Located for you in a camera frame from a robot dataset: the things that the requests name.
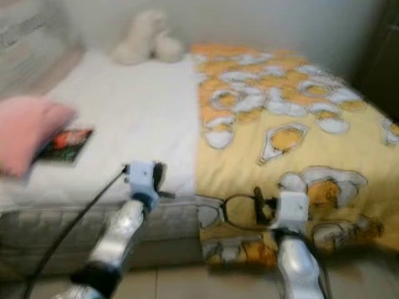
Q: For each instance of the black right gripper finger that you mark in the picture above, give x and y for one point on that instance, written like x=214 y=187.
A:
x=259 y=204

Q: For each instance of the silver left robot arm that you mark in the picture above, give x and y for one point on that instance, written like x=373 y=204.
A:
x=121 y=230

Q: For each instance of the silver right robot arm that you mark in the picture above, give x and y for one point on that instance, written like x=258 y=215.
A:
x=299 y=268

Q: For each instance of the yellow egg print blanket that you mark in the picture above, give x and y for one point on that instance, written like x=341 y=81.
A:
x=299 y=156

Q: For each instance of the red and green book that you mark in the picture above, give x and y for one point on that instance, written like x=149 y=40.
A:
x=68 y=145

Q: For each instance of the pink pillow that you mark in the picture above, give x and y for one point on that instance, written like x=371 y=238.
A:
x=31 y=134

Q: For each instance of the grey sliding door wardrobe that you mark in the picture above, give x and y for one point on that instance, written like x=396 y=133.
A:
x=380 y=56

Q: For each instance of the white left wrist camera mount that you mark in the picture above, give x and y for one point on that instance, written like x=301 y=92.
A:
x=141 y=176

